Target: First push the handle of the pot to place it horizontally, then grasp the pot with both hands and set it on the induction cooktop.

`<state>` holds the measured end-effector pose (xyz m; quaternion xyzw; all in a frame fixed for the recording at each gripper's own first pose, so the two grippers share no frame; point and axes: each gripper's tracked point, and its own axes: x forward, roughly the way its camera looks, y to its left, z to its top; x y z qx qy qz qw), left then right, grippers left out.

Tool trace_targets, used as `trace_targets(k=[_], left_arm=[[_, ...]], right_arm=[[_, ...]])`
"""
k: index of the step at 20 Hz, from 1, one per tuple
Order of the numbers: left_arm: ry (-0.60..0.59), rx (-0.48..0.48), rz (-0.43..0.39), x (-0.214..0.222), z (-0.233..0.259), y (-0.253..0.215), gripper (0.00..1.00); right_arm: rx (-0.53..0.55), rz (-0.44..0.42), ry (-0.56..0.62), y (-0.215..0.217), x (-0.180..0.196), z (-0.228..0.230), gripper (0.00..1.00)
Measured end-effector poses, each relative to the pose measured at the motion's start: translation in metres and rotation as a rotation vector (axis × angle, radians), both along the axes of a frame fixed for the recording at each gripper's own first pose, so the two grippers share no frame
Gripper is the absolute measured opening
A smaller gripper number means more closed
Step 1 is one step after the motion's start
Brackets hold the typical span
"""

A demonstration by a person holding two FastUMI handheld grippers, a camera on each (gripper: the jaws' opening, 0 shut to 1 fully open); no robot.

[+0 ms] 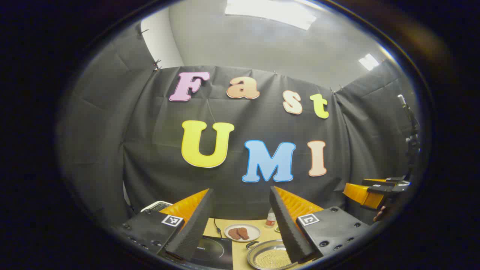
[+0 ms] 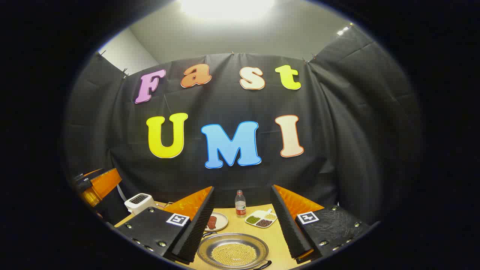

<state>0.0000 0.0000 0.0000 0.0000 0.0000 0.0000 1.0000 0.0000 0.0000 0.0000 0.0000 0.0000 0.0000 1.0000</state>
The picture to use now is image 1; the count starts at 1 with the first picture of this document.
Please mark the large ceiling light panel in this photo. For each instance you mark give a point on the large ceiling light panel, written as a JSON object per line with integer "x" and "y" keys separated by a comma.
{"x": 270, "y": 11}

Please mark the black induction cooktop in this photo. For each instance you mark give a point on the black induction cooktop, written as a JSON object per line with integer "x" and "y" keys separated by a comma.
{"x": 213, "y": 251}

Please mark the round white plate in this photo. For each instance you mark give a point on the round white plate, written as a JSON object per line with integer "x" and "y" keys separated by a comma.
{"x": 255, "y": 232}

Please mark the clear plastic water bottle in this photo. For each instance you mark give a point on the clear plastic water bottle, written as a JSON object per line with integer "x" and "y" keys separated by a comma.
{"x": 270, "y": 219}

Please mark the black backdrop cloth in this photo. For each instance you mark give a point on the black backdrop cloth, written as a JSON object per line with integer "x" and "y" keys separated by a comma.
{"x": 150, "y": 131}

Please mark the pile of yellow soybeans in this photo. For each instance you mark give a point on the pile of yellow soybeans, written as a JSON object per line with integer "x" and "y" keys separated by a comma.
{"x": 273, "y": 259}

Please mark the white toaster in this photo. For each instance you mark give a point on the white toaster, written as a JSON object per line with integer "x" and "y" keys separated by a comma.
{"x": 157, "y": 206}

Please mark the small ceiling light panel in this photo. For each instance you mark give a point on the small ceiling light panel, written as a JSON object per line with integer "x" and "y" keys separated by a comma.
{"x": 368, "y": 62}

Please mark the red raw steak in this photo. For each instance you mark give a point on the red raw steak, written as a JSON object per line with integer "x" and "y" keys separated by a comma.
{"x": 243, "y": 233}
{"x": 234, "y": 234}

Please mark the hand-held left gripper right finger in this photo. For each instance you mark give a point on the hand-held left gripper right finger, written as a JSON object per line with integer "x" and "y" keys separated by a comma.
{"x": 288, "y": 232}

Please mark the black tripod stand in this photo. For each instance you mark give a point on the black tripod stand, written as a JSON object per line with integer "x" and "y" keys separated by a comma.
{"x": 412, "y": 138}

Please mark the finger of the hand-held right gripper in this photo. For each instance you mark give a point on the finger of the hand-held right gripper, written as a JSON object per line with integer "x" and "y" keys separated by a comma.
{"x": 362, "y": 195}
{"x": 390, "y": 185}

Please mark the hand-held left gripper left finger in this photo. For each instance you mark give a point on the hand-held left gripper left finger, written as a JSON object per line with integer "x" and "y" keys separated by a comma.
{"x": 187, "y": 236}

